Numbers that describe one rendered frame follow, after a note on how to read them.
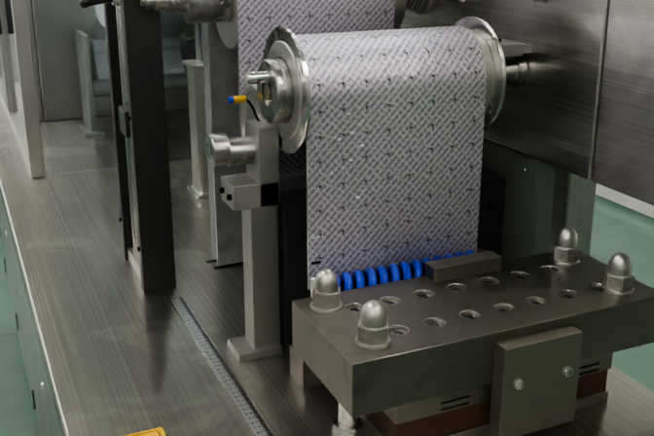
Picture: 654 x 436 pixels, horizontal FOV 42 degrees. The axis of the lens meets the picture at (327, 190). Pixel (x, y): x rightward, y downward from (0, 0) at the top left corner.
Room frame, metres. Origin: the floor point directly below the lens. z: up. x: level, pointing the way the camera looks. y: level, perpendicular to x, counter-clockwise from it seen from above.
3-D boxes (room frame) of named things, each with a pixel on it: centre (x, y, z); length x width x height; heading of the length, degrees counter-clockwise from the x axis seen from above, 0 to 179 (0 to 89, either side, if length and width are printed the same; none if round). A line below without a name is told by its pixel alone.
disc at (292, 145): (0.99, 0.05, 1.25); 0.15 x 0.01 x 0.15; 24
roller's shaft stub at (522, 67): (1.11, -0.22, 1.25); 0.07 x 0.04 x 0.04; 114
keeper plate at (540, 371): (0.81, -0.23, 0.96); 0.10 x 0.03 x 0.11; 114
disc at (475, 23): (1.09, -0.19, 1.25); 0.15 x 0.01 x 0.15; 24
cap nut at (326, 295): (0.87, 0.00, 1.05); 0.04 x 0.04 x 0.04
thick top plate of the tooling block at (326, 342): (0.89, -0.18, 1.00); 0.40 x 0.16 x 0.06; 114
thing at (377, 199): (0.98, -0.09, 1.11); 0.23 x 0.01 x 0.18; 114
